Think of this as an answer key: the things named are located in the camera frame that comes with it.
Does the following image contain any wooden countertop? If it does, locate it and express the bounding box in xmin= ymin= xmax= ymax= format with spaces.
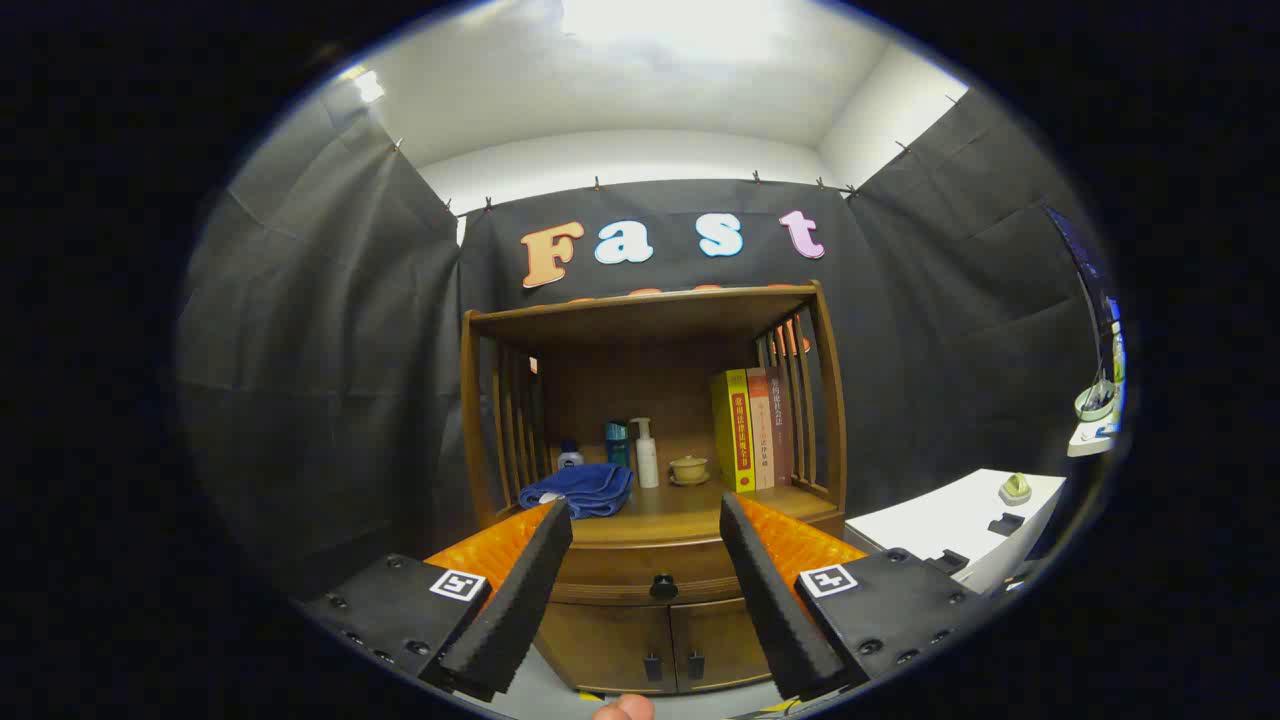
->
xmin=490 ymin=470 xmax=846 ymax=549

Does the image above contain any white shelf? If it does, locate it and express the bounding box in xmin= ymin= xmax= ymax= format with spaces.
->
xmin=1066 ymin=420 xmax=1123 ymax=458

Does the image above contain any yellow book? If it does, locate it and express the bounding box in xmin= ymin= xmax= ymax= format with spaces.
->
xmin=711 ymin=369 xmax=757 ymax=494

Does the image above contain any white side cabinet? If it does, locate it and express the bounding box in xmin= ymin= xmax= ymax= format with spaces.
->
xmin=845 ymin=468 xmax=1068 ymax=596

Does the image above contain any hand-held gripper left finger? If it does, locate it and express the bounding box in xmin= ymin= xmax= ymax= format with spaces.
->
xmin=300 ymin=497 xmax=574 ymax=703

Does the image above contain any wooden drawer with black knob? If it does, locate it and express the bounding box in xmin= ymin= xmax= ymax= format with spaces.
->
xmin=550 ymin=540 xmax=746 ymax=606

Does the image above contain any wooden cabinet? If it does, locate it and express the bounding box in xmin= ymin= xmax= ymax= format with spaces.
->
xmin=460 ymin=280 xmax=849 ymax=696

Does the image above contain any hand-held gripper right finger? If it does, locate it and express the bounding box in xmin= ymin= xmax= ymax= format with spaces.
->
xmin=719 ymin=491 xmax=986 ymax=701

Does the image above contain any blue folded towel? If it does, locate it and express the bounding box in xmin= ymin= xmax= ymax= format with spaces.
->
xmin=518 ymin=463 xmax=635 ymax=520

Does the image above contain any brown book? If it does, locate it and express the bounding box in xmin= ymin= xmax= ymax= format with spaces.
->
xmin=765 ymin=366 xmax=796 ymax=488

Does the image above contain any white pump bottle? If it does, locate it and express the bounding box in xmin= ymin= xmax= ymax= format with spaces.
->
xmin=630 ymin=417 xmax=661 ymax=490

